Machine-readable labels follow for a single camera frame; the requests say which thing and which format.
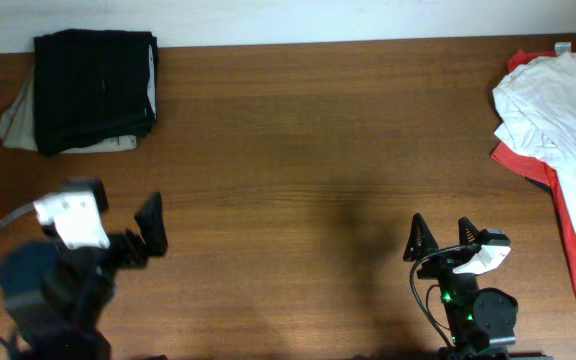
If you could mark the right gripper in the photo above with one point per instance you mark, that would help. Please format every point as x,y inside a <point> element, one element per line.
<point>442,262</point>

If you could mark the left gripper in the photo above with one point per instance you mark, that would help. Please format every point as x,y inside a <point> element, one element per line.
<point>137,249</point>

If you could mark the black shorts garment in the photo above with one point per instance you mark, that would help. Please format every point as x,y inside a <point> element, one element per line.
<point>93,85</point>

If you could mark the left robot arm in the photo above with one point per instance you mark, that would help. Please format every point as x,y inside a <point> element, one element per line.
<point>55,290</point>

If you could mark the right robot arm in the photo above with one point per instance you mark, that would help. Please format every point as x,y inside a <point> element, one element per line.
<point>481,321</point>

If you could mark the red garment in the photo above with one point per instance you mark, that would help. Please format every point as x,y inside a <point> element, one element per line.
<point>537,170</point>

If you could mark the folded khaki trousers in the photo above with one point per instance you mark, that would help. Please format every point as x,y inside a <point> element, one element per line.
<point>17,126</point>

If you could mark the white t-shirt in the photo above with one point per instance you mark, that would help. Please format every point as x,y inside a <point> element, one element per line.
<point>537,105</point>

